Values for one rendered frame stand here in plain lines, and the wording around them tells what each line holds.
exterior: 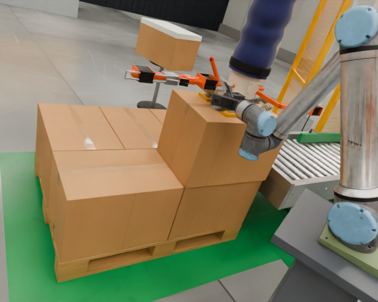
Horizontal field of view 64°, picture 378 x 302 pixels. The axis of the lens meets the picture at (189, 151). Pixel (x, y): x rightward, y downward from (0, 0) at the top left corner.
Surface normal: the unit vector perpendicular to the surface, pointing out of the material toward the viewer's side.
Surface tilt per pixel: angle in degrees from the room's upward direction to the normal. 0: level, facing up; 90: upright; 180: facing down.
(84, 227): 90
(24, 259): 0
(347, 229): 97
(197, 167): 90
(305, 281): 90
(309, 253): 0
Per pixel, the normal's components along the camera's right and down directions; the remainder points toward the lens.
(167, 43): -0.65, 0.18
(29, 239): 0.27, -0.85
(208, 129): 0.46, 0.54
